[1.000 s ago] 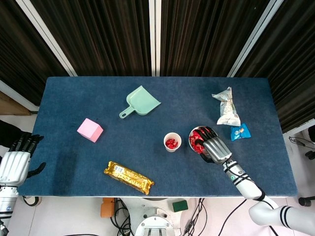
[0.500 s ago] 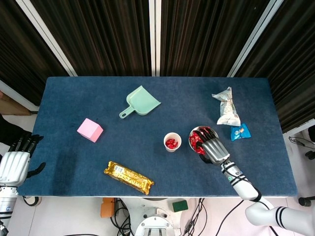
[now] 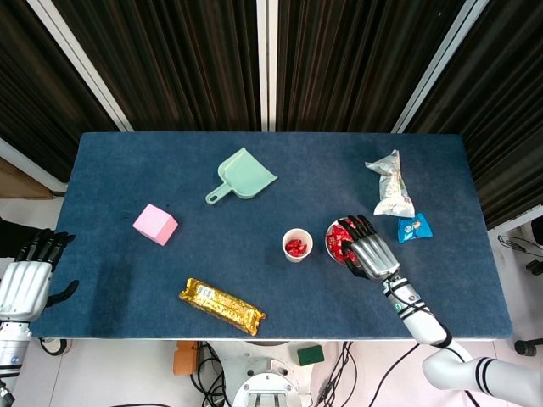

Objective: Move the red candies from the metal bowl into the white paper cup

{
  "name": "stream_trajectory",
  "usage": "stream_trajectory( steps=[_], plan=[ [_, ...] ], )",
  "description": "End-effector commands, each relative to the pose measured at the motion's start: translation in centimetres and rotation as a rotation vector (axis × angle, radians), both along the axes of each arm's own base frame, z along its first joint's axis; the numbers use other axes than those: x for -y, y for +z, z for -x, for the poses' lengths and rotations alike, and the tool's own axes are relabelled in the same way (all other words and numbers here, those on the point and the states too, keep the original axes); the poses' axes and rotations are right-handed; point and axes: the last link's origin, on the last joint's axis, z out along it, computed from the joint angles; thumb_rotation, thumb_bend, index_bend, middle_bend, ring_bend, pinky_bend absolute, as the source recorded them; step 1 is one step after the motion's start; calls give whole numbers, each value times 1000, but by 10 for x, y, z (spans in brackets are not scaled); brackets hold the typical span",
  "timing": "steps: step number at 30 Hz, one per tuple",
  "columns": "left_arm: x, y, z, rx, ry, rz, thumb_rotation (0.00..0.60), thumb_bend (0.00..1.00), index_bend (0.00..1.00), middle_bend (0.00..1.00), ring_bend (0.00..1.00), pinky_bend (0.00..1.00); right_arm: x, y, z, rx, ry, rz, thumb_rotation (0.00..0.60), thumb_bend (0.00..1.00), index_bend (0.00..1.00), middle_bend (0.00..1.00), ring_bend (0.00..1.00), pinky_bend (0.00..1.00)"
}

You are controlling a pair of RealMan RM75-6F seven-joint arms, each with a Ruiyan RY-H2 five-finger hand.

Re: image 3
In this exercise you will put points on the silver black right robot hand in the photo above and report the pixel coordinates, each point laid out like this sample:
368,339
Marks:
375,258

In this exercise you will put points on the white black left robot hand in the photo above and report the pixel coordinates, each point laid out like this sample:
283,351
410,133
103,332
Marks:
23,286

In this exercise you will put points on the red candy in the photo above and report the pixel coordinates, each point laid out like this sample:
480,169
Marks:
292,248
302,246
341,254
339,233
350,222
332,245

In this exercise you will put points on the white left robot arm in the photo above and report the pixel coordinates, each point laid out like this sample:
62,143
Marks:
15,347

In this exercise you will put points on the white grey robot base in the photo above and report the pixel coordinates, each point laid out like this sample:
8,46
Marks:
265,381

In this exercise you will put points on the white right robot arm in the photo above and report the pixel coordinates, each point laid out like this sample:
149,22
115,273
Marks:
424,324

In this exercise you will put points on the bowl of red candies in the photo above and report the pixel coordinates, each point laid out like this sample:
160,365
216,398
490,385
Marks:
336,221

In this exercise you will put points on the white paper cup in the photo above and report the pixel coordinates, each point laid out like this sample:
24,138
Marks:
298,233

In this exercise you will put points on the blue snack packet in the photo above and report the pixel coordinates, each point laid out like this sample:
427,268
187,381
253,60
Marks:
413,229

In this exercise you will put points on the white crumpled snack bag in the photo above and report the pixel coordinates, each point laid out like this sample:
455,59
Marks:
392,186

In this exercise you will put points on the brown cardboard box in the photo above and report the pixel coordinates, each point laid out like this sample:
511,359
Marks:
21,186

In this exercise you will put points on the green block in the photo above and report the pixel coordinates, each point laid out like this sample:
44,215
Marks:
310,355

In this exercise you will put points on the blue felt table cover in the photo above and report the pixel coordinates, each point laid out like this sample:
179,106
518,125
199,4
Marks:
237,254

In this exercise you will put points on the pink foam cube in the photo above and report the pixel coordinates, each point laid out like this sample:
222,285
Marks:
155,222

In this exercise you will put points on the mint green plastic dustpan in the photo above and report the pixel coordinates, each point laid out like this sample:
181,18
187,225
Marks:
244,176

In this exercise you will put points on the black chair castor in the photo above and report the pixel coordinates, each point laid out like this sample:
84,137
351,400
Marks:
535,268
528,347

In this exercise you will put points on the gold foil biscuit package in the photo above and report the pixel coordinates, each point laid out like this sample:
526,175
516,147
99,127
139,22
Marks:
220,305

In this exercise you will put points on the orange box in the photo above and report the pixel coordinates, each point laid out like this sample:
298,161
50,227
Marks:
184,360

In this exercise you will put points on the dark pleated curtain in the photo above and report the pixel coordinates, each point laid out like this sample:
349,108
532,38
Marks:
509,106
34,85
169,63
360,63

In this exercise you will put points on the white frame rail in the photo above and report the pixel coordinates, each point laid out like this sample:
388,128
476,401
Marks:
515,219
29,164

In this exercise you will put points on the white frame post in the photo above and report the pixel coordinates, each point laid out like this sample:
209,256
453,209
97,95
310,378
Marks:
442,63
80,63
266,63

